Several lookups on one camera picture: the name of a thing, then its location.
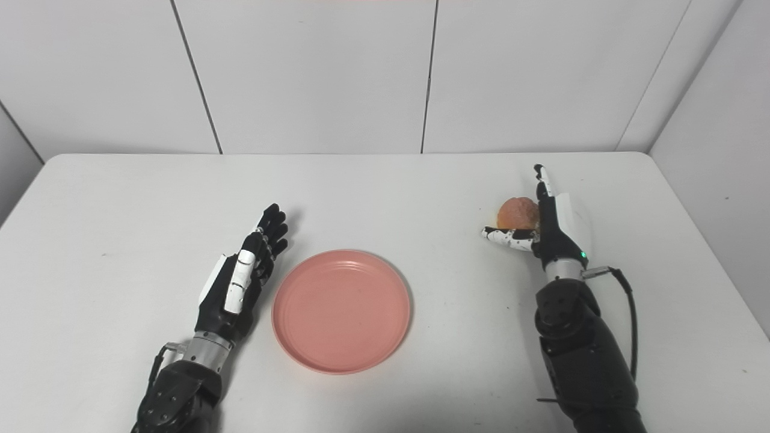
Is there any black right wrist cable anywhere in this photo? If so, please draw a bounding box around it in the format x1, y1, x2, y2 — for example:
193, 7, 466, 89
537, 266, 639, 405

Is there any pink round plate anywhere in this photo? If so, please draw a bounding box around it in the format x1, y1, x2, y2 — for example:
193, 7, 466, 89
271, 249, 414, 376

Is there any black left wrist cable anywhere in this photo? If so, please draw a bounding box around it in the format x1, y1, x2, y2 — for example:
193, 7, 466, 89
131, 343, 190, 433

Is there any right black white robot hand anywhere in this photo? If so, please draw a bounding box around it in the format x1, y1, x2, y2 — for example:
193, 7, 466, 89
480, 164, 593, 270

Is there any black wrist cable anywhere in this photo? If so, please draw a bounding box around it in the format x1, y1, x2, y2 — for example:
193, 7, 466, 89
537, 266, 639, 405
131, 343, 190, 433

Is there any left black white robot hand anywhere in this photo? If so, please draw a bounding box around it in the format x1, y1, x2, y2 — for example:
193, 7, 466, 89
194, 203, 289, 345

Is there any glazed cream puff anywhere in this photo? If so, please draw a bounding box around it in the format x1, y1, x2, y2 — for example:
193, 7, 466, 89
497, 196, 540, 230

